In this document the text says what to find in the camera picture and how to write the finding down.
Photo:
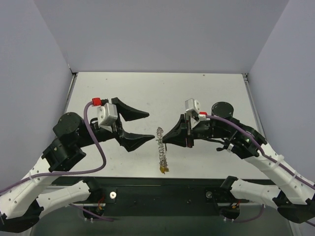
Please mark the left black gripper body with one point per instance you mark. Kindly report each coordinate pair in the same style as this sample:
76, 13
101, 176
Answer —
118, 128

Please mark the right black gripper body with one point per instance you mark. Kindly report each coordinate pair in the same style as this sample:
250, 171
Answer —
188, 131

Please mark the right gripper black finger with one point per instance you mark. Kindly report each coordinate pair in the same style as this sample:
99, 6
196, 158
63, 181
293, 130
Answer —
175, 140
179, 128

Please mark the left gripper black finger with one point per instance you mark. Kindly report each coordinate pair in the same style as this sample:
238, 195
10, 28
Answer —
131, 141
127, 112

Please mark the metal band with key rings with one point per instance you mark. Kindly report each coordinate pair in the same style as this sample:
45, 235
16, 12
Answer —
161, 147

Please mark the amber transparent key tag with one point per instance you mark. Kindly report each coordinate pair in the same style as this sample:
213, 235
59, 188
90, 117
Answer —
163, 169

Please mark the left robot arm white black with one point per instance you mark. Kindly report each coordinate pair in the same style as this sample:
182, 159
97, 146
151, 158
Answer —
23, 204

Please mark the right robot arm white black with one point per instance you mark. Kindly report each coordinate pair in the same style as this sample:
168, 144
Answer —
292, 195

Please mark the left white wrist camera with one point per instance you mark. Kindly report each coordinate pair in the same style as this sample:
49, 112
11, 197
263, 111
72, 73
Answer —
107, 113

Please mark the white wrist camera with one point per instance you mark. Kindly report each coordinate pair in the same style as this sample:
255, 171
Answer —
107, 113
193, 111

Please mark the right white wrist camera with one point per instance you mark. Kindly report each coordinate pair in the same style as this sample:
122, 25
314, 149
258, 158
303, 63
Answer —
193, 111

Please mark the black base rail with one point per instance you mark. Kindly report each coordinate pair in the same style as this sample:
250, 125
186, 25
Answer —
164, 196

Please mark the aluminium table frame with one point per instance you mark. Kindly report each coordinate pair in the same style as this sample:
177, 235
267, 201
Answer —
256, 118

